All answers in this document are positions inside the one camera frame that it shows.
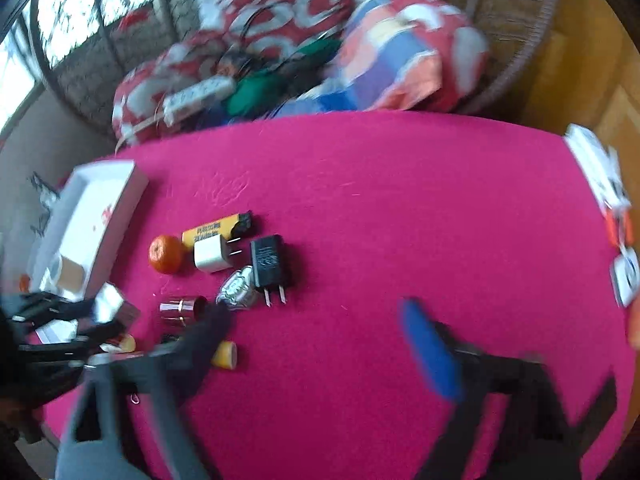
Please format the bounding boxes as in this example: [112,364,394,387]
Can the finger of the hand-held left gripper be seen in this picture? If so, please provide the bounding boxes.
[17,321,128,362]
[10,291,101,331]

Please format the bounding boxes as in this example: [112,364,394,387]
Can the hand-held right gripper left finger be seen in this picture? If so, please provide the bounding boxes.
[55,302,233,480]

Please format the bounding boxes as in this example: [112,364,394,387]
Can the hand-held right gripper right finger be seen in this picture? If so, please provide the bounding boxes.
[397,297,621,480]

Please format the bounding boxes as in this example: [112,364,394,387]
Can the yellow tube with black cap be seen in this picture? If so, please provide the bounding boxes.
[211,340,239,372]

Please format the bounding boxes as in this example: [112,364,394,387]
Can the silver metal trinket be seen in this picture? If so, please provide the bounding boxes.
[215,265,261,312]

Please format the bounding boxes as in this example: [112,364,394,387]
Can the white plug charger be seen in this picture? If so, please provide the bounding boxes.
[193,237,244,274]

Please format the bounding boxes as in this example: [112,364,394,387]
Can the orange mandarin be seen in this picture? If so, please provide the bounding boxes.
[148,235,189,276]

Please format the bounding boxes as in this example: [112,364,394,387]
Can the black plug charger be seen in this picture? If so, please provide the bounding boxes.
[249,233,291,307]

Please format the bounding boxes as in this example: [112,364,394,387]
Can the yellow lighter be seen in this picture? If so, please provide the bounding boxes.
[181,211,254,249]

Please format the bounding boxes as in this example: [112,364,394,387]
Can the white shallow box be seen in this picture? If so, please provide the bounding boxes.
[27,159,151,307]

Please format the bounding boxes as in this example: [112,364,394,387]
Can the red metallic tube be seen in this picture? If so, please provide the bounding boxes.
[159,296,209,327]

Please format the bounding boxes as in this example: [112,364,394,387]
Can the small yellow object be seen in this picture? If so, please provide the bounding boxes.
[99,334,137,357]

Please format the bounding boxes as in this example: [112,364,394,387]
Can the pink tablecloth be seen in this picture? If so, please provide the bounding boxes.
[42,110,640,480]

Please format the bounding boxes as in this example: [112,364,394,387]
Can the peach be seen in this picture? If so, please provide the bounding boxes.
[626,290,640,352]

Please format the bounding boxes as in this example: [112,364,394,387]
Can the white square tag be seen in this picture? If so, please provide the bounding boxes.
[609,251,640,309]

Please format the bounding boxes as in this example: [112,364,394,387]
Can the large red white seat cushion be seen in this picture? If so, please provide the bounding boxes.
[111,0,492,147]

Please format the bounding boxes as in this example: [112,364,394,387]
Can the white power strip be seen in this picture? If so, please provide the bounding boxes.
[162,75,237,127]

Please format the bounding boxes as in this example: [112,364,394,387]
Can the green cloth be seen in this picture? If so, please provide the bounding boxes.
[222,40,342,117]

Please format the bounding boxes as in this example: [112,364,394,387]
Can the plaid pillow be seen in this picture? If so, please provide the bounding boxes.
[280,0,447,114]

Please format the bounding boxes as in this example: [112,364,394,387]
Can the window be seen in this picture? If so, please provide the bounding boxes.
[0,0,168,133]

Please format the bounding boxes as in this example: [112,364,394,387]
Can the square red white cushion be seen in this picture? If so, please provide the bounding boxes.
[200,0,362,63]

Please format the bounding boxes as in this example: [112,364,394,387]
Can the wicker hanging chair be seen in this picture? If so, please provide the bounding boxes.
[30,0,566,137]

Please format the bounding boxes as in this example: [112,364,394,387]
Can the orange lanyard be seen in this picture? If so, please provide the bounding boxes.
[602,204,637,249]

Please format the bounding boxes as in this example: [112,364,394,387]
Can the black cable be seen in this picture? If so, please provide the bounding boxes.
[234,0,362,88]

